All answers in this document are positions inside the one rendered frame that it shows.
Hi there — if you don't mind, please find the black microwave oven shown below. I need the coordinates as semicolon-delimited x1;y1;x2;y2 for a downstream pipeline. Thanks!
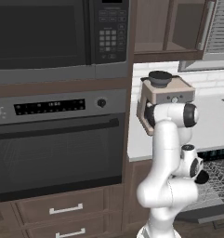
0;0;130;86

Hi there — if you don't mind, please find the black dishwasher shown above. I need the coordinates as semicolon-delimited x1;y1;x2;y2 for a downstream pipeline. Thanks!
175;147;224;225

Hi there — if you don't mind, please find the beige coffee machine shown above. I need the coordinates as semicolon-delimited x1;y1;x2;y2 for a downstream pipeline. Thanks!
136;70;197;137

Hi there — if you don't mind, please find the silver drawer handle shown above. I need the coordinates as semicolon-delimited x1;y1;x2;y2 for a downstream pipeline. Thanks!
48;203;85;216
55;228;86;238

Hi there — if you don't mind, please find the black oven door handle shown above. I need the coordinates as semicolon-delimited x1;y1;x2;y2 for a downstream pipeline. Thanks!
0;118;120;139

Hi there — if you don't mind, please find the black oven knob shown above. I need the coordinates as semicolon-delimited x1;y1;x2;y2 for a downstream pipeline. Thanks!
97;98;107;109

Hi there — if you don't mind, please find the black built-in oven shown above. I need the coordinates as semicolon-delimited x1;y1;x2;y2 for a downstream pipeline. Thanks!
0;88;128;203

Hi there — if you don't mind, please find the grey range hood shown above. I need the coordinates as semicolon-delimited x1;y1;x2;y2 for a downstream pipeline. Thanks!
178;0;224;73

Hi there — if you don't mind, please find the brown wall cupboard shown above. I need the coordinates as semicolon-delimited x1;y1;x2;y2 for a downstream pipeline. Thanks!
133;0;217;64

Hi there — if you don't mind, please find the grey wire dishwasher rack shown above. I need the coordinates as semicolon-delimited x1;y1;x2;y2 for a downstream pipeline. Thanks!
178;157;224;213

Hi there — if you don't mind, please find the brown base cupboard panel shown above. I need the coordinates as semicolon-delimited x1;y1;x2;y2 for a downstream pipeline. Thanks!
127;159;155;231

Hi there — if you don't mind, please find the dark dishwasher door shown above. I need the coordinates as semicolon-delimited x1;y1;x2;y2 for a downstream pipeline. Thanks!
175;202;224;225

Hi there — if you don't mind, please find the brown drawer front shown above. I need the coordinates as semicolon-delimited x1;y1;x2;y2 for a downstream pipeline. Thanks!
24;215;107;238
15;188;107;225

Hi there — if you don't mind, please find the silver cupboard handle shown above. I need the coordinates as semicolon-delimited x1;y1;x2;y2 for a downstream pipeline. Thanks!
196;0;217;52

